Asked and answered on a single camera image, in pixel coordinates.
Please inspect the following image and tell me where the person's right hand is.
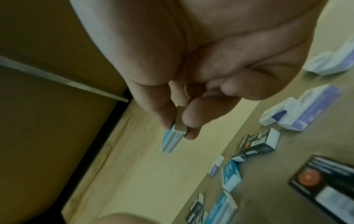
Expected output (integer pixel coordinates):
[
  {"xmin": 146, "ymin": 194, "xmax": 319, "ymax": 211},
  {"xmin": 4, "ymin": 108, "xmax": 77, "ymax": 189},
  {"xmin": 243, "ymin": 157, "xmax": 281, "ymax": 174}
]
[{"xmin": 69, "ymin": 0, "xmax": 330, "ymax": 141}]

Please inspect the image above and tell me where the small blue white box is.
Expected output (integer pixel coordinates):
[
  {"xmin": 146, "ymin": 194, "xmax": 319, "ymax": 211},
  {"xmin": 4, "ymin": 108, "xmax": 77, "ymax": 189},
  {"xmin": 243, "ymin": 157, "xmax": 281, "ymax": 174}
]
[{"xmin": 162, "ymin": 106, "xmax": 185, "ymax": 154}]

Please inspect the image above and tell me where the grey metal strip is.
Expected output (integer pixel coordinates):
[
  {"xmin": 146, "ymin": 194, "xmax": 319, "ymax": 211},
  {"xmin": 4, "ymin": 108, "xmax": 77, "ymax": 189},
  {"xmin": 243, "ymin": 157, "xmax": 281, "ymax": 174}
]
[{"xmin": 0, "ymin": 55, "xmax": 129, "ymax": 103}]

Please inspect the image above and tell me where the white box purple corner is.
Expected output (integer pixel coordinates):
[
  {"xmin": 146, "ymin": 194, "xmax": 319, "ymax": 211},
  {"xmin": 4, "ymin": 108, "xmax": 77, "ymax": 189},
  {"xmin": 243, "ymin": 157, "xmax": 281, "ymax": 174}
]
[{"xmin": 259, "ymin": 97, "xmax": 299, "ymax": 127}]

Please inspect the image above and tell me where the small purple white box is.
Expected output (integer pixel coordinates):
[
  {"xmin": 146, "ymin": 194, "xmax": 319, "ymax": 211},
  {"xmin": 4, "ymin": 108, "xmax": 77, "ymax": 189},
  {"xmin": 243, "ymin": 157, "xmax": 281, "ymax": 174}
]
[{"xmin": 208, "ymin": 154, "xmax": 225, "ymax": 177}]

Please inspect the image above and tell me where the black white box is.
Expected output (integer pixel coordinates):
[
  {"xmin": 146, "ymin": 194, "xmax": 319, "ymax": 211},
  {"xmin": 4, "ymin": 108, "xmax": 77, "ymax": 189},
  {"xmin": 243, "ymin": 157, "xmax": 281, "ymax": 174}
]
[{"xmin": 230, "ymin": 128, "xmax": 280, "ymax": 163}]

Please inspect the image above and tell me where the large white purple box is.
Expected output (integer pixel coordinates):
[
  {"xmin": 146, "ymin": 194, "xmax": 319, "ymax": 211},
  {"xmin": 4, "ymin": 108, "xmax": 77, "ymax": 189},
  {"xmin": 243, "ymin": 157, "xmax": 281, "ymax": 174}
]
[{"xmin": 278, "ymin": 84, "xmax": 342, "ymax": 132}]

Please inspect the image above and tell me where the small black box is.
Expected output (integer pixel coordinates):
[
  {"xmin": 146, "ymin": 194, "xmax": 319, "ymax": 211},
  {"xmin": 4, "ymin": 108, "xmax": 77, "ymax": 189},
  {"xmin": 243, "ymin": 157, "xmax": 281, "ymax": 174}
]
[{"xmin": 186, "ymin": 192, "xmax": 208, "ymax": 224}]

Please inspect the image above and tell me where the tan table mat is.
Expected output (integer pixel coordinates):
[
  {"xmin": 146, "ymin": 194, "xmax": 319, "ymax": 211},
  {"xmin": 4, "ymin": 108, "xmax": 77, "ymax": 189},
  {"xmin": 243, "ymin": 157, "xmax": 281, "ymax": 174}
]
[{"xmin": 177, "ymin": 16, "xmax": 354, "ymax": 224}]

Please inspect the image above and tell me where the large black box orange circle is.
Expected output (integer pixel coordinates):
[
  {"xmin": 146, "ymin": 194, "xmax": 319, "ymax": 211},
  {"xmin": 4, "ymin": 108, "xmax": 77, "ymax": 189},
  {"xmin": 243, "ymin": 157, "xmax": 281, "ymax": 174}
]
[{"xmin": 288, "ymin": 154, "xmax": 354, "ymax": 220}]

